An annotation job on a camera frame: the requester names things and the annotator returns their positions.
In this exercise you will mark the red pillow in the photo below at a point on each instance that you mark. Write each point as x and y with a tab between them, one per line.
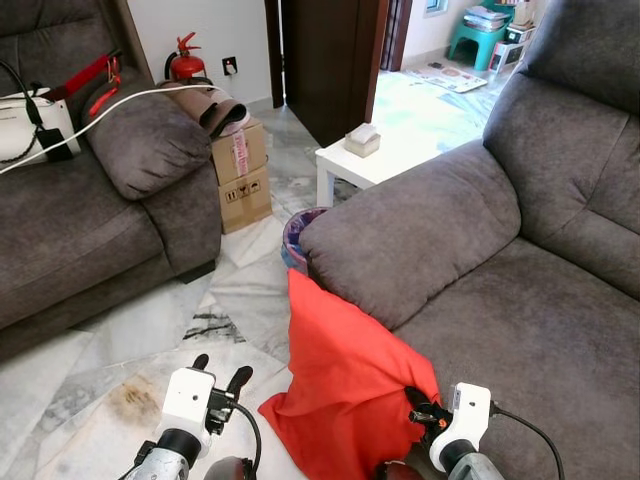
345	380

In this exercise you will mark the cardboard box red-white tape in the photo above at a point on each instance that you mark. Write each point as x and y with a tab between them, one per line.
222	160

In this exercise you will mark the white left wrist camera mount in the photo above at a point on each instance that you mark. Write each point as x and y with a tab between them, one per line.
187	398

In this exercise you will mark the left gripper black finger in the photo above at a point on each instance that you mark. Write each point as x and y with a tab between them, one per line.
240	381
201	362

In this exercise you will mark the brown rolled mat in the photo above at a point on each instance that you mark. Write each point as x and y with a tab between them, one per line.
205	105

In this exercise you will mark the cardboard box arrow symbols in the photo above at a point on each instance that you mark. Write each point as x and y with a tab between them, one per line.
245	200

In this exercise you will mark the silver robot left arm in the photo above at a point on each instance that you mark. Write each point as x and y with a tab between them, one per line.
160	465

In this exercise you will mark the stack of papers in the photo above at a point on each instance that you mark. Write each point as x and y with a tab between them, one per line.
487	18

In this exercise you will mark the blue waste bin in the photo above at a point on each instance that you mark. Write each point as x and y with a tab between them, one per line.
295	240

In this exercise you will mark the green plastic stool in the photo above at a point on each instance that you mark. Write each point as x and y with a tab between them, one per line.
470	42

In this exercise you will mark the small white box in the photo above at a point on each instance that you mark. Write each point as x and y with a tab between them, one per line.
505	57

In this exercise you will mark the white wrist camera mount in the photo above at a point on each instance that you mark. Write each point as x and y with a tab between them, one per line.
468	415
187	398

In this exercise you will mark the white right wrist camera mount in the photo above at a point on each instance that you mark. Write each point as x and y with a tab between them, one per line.
468	415

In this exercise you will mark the beige tissue box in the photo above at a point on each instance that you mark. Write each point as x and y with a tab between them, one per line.
362	142

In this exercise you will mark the white side table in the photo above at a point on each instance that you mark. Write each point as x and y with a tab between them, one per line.
400	145

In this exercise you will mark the dark wooden door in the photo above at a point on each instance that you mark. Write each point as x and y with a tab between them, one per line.
330	60

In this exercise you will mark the grey fabric sofa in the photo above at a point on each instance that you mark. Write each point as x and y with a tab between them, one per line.
520	300
80	230

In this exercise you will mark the red fire extinguisher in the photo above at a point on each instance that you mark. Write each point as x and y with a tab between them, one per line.
187	65

